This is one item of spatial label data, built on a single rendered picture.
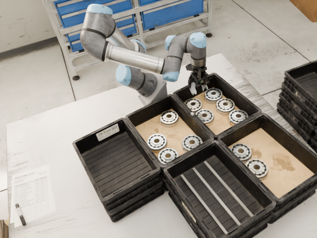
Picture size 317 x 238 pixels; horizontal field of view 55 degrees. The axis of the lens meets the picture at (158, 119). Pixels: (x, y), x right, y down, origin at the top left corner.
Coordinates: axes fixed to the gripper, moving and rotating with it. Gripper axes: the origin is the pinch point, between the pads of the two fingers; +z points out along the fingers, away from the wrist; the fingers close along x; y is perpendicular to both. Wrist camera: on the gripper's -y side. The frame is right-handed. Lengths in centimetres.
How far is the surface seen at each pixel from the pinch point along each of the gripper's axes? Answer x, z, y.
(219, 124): 3.2, 12.0, 18.4
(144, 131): -34.2, 12.1, 2.3
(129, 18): 15, 44, -175
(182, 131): -16.4, 12.0, 12.8
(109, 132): -52, 7, -1
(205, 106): 4.0, 12.0, 2.4
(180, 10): 73, 53, -173
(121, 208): -61, 15, 38
